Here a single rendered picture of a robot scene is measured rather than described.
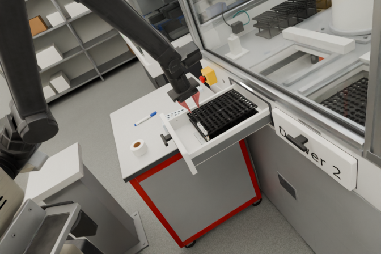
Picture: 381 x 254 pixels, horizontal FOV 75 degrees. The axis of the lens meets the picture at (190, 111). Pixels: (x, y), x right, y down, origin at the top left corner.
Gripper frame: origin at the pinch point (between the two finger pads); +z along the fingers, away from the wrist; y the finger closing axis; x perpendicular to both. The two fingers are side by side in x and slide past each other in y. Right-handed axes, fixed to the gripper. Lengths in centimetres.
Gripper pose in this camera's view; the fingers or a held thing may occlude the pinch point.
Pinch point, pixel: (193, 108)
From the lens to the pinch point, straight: 86.3
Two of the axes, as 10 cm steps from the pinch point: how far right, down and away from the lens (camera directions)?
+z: 4.0, 7.2, 5.7
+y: 8.3, -5.5, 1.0
